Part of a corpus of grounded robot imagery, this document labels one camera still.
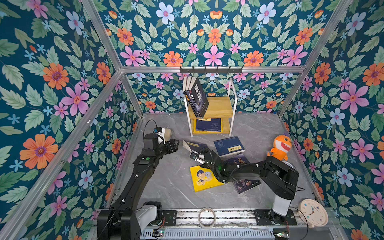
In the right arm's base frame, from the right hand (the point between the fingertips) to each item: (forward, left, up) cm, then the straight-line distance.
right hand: (201, 149), depth 88 cm
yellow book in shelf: (+22, -14, -4) cm, 26 cm away
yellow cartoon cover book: (-14, -1, -10) cm, 17 cm away
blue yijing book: (+22, -9, -3) cm, 24 cm away
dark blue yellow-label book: (+3, +5, -3) cm, 7 cm away
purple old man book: (-18, -22, -9) cm, 30 cm away
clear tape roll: (-35, +1, -11) cm, 36 cm away
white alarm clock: (-7, -53, -7) cm, 54 cm away
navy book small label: (+7, -18, -9) cm, 21 cm away
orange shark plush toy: (+4, -51, -3) cm, 51 cm away
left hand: (0, +14, +11) cm, 17 cm away
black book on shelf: (+17, +8, +27) cm, 33 cm away
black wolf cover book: (+22, +1, +21) cm, 31 cm away
